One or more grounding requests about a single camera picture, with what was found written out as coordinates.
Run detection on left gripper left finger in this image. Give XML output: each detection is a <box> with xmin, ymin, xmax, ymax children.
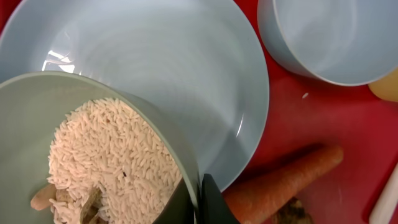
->
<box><xmin>153</xmin><ymin>180</ymin><xmax>195</xmax><ymax>224</ymax></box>

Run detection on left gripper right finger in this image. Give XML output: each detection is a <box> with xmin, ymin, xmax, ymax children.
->
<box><xmin>200</xmin><ymin>174</ymin><xmax>239</xmax><ymax>224</ymax></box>

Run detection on rice with peanut shells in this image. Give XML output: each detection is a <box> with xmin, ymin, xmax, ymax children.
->
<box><xmin>30</xmin><ymin>98</ymin><xmax>182</xmax><ymax>223</ymax></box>

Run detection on white plastic spoon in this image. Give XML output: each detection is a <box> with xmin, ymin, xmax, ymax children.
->
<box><xmin>369</xmin><ymin>165</ymin><xmax>398</xmax><ymax>224</ymax></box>

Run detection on green small bowl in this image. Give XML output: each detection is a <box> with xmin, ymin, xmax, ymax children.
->
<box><xmin>1</xmin><ymin>71</ymin><xmax>200</xmax><ymax>223</ymax></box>

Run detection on light blue bowl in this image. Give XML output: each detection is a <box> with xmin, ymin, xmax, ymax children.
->
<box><xmin>257</xmin><ymin>0</ymin><xmax>397</xmax><ymax>86</ymax></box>

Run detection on yellow plastic cup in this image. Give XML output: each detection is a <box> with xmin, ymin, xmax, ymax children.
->
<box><xmin>368</xmin><ymin>69</ymin><xmax>398</xmax><ymax>102</ymax></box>

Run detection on orange carrot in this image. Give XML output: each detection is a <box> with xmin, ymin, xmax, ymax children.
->
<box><xmin>223</xmin><ymin>146</ymin><xmax>344</xmax><ymax>224</ymax></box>

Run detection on brown food scrap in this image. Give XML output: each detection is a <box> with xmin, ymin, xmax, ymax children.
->
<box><xmin>271</xmin><ymin>197</ymin><xmax>314</xmax><ymax>224</ymax></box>

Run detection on light blue plate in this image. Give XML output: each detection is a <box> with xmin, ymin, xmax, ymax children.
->
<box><xmin>1</xmin><ymin>0</ymin><xmax>269</xmax><ymax>190</ymax></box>

